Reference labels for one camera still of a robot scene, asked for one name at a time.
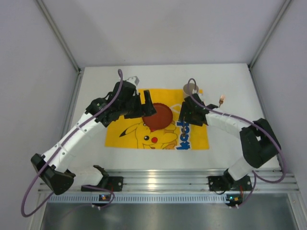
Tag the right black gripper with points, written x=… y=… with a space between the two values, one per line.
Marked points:
x=186 y=112

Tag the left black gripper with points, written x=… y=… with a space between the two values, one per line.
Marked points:
x=143 y=105

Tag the red-brown plastic plate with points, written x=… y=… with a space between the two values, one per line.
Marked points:
x=161 y=119

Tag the beige paper cup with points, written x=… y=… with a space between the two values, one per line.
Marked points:
x=189 y=88

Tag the yellow pikachu placemat cloth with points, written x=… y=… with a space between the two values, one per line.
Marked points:
x=134 y=134

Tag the gold spoon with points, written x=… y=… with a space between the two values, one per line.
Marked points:
x=221 y=100

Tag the gold fork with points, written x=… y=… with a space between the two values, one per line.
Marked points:
x=183 y=130

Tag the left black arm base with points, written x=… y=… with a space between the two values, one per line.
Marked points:
x=111 y=183

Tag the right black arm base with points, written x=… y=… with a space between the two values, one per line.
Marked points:
x=224 y=183

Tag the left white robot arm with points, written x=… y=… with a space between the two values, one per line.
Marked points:
x=53 y=165

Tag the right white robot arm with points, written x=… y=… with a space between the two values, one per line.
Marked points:
x=258 y=141

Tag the aluminium mounting rail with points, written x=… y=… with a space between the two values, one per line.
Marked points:
x=188 y=181

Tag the slotted grey cable duct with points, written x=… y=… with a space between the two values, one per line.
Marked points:
x=121 y=198

